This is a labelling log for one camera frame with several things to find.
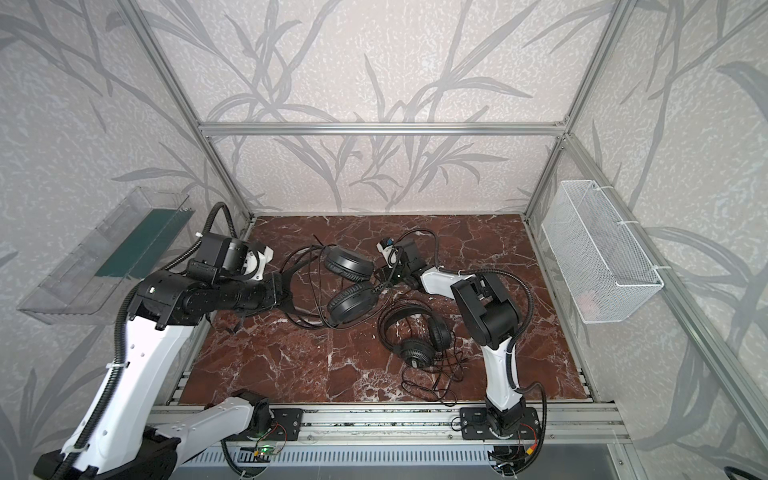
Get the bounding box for black headphones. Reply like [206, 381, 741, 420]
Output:
[278, 229, 442, 330]
[377, 301, 468, 407]

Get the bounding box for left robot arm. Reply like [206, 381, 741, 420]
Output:
[33, 202, 281, 479]

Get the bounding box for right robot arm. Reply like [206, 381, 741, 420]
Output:
[377, 237, 547, 439]

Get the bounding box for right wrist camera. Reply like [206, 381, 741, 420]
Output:
[377, 238, 400, 268]

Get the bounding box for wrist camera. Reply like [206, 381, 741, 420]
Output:
[242, 242, 274, 281]
[377, 238, 400, 268]

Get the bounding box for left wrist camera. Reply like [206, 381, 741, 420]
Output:
[242, 242, 274, 281]

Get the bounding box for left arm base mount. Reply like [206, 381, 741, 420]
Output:
[240, 408, 304, 442]

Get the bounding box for clear plastic wall bin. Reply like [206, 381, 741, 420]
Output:
[17, 187, 195, 325]

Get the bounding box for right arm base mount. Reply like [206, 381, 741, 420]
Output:
[459, 406, 541, 442]

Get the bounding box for white wire mesh basket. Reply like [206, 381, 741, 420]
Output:
[542, 180, 664, 324]

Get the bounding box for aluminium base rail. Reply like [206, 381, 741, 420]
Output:
[122, 403, 631, 448]

